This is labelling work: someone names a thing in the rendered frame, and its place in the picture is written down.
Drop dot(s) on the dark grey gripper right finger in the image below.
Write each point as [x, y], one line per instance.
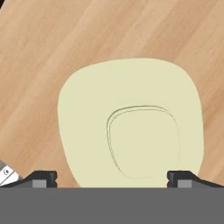
[180, 178]

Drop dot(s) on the pale yellow blender lid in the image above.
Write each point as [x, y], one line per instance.
[131, 122]

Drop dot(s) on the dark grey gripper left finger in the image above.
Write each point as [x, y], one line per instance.
[43, 178]

